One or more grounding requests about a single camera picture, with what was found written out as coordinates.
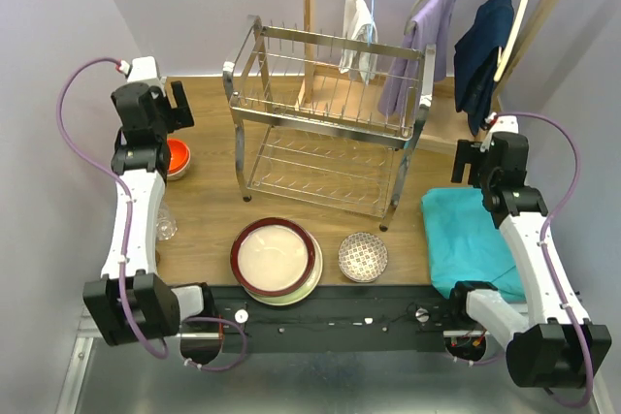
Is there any clear plastic cup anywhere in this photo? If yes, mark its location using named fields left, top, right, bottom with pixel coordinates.
left=156, top=201, right=178, bottom=241

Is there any pale green plate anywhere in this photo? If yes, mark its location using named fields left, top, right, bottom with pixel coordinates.
left=245, top=234, right=323, bottom=306

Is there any white cloth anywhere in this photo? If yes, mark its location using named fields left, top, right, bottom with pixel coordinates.
left=339, top=0, right=377, bottom=84

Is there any metal two-tier dish rack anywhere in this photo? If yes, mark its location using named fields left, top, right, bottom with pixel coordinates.
left=222, top=16, right=437, bottom=231

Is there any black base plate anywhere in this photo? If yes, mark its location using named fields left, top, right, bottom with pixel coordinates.
left=179, top=282, right=491, bottom=356

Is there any wooden hanger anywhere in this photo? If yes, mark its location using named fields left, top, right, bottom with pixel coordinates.
left=493, top=0, right=529, bottom=84

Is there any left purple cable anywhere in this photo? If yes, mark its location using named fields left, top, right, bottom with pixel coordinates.
left=55, top=57, right=249, bottom=372

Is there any lavender towel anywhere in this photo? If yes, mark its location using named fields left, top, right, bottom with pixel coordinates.
left=377, top=0, right=456, bottom=116

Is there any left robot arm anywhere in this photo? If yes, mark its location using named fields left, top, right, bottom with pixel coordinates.
left=82, top=81, right=216, bottom=346

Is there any wooden clothes rack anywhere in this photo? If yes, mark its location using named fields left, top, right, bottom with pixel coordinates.
left=294, top=0, right=592, bottom=156

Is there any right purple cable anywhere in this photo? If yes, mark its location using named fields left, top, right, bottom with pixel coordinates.
left=450, top=111, right=601, bottom=408

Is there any purple cable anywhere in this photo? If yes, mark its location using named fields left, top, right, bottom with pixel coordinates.
left=55, top=57, right=249, bottom=372
left=450, top=111, right=601, bottom=408

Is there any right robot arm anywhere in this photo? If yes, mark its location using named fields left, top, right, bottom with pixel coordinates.
left=446, top=131, right=612, bottom=391

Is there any teal cloth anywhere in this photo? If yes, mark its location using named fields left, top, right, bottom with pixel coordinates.
left=421, top=187, right=526, bottom=303

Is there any patterned small bowl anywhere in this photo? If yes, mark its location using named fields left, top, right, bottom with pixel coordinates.
left=338, top=232, right=388, bottom=283

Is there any red rimmed white plate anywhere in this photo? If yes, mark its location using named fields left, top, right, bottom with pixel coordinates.
left=230, top=217, right=317, bottom=297

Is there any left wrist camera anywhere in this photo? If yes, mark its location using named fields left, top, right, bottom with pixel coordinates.
left=116, top=56, right=165, bottom=89

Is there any orange bowl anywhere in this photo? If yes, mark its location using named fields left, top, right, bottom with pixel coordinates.
left=167, top=138, right=191, bottom=180

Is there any navy blue garment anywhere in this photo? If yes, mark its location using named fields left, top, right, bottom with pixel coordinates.
left=453, top=0, right=514, bottom=136

